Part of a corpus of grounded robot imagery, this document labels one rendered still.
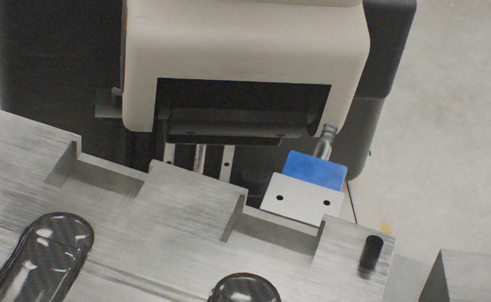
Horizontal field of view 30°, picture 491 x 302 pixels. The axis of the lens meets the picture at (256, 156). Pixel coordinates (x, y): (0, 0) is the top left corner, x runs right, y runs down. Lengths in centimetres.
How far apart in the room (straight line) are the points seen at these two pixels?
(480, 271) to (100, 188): 24
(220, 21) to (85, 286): 38
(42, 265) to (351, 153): 89
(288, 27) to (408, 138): 118
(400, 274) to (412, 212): 119
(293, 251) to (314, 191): 6
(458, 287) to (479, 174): 139
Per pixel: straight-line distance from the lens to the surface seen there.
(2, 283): 50
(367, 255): 51
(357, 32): 84
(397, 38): 101
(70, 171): 57
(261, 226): 55
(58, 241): 51
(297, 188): 60
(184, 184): 54
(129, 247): 50
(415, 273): 64
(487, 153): 201
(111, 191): 57
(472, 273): 58
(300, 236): 55
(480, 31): 237
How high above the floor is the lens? 128
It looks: 44 degrees down
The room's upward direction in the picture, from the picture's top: 11 degrees clockwise
